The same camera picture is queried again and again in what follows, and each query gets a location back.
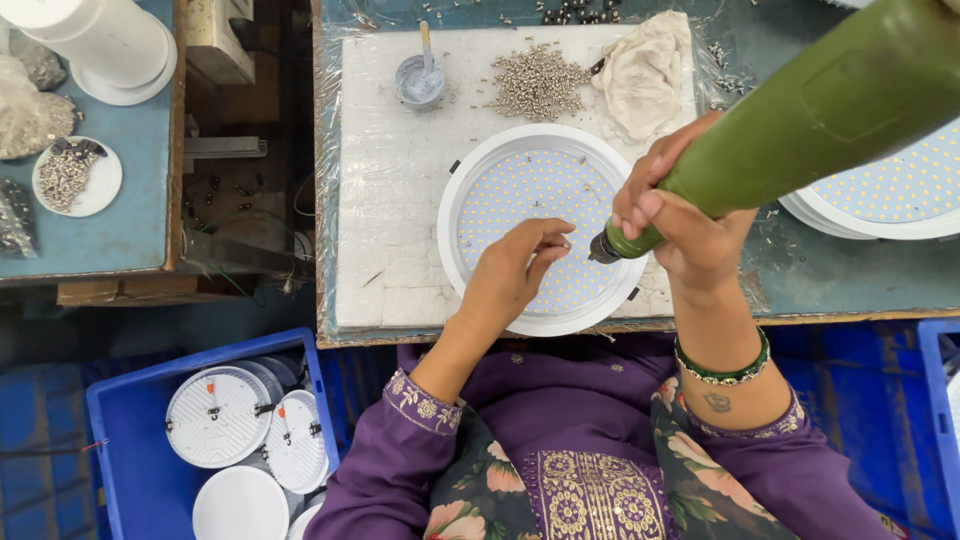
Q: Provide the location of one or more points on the scattered silver screws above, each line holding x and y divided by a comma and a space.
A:
724, 71

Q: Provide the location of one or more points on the green electric screwdriver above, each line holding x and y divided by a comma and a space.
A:
810, 112

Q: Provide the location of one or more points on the blue plastic crate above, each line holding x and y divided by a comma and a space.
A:
135, 450
937, 420

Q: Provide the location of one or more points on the white foam board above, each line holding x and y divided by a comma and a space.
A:
390, 202

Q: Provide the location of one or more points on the white plate of screws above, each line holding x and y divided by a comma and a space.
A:
75, 176

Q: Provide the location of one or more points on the grey metal rail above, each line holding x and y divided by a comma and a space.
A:
225, 146

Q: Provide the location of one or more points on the purple embroidered tunic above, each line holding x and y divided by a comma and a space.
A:
570, 397

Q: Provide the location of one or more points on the clear bag of screws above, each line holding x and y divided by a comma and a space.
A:
30, 116

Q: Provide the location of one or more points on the stack of LED downlights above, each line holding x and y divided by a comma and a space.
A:
900, 202

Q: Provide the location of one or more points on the green and gold bangles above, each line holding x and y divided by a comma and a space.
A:
724, 371

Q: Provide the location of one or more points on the white downlight with finned back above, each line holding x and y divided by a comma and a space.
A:
296, 442
217, 416

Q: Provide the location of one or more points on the plain white downlight housing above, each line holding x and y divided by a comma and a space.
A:
306, 523
240, 506

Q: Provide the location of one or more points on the cream cloth rag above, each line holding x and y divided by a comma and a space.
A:
645, 75

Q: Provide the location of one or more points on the clear plastic sheet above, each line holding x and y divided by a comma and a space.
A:
757, 37

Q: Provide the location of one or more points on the round white LED downlight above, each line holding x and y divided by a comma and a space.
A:
525, 187

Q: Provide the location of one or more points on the person's right hand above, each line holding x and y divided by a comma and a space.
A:
701, 247

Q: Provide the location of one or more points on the dark floral scarf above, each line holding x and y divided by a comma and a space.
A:
487, 487

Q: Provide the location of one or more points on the small grey paste cup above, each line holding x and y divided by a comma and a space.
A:
418, 88

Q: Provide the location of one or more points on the person's right fingers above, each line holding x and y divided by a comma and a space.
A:
637, 210

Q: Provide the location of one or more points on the beige metal box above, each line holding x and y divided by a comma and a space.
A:
217, 41

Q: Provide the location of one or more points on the small clear plastic bag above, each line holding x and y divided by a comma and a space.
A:
15, 221

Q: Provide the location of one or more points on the white stirring stick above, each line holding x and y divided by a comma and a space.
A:
426, 45

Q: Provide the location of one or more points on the pile of silver screws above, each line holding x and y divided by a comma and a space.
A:
536, 82

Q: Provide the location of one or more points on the person's left hand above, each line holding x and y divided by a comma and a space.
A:
499, 281

